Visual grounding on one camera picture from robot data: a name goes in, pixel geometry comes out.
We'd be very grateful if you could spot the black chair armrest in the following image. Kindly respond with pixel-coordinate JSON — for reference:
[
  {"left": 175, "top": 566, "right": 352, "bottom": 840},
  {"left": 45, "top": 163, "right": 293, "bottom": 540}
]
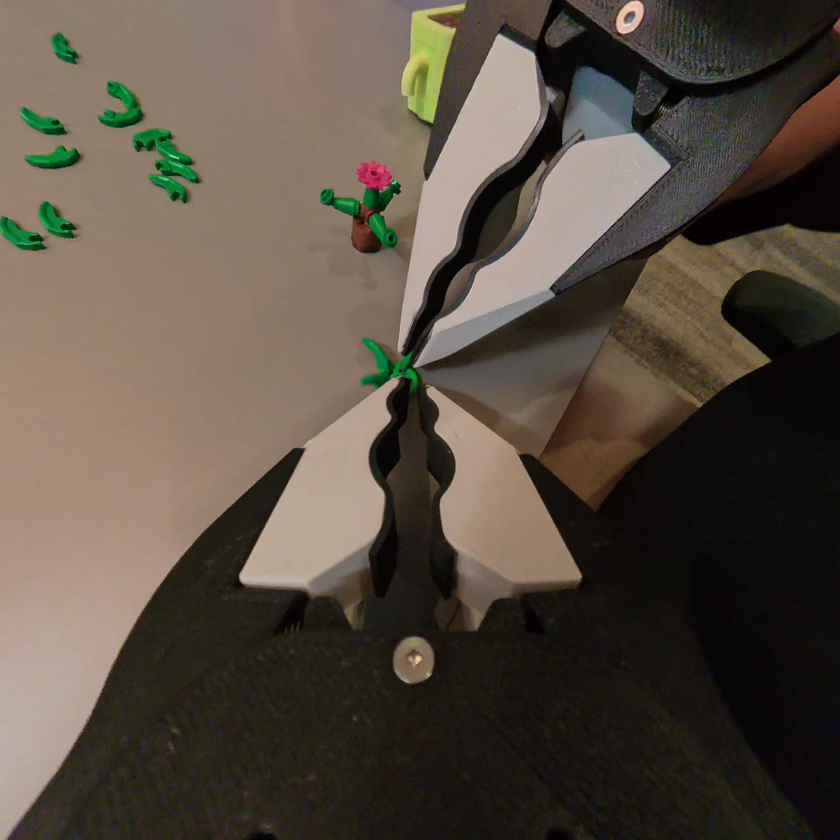
[{"left": 722, "top": 270, "right": 840, "bottom": 358}]

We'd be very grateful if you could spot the lime green toy figure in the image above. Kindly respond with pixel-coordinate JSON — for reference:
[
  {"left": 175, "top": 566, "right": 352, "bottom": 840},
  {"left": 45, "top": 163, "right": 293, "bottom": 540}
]
[{"left": 402, "top": 3, "right": 467, "bottom": 124}]

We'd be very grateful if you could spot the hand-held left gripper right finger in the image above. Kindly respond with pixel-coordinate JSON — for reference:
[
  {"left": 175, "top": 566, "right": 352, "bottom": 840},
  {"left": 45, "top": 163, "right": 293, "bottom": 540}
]
[{"left": 420, "top": 387, "right": 584, "bottom": 631}]

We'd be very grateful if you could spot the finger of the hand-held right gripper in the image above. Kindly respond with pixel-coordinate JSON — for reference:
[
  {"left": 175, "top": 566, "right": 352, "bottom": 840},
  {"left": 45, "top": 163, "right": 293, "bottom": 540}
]
[
  {"left": 413, "top": 66, "right": 690, "bottom": 367},
  {"left": 397, "top": 33, "right": 552, "bottom": 355}
]

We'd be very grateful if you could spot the person's right hand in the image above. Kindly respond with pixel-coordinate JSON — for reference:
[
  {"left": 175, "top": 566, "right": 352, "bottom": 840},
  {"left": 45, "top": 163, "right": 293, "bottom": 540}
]
[{"left": 715, "top": 33, "right": 840, "bottom": 206}]

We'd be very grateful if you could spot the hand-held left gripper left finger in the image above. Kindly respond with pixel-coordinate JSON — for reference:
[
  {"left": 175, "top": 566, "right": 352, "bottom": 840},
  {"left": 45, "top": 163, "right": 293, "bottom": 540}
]
[{"left": 238, "top": 381, "right": 411, "bottom": 627}]

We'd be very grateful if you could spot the scatter of green toy leaves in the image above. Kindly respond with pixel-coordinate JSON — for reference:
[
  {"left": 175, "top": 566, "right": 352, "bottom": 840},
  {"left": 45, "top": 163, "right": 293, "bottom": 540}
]
[{"left": 0, "top": 31, "right": 201, "bottom": 252}]

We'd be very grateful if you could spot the toy cactus with pink flower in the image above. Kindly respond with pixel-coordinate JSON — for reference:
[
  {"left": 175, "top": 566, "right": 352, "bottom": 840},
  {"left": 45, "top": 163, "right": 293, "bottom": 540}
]
[{"left": 320, "top": 161, "right": 401, "bottom": 253}]

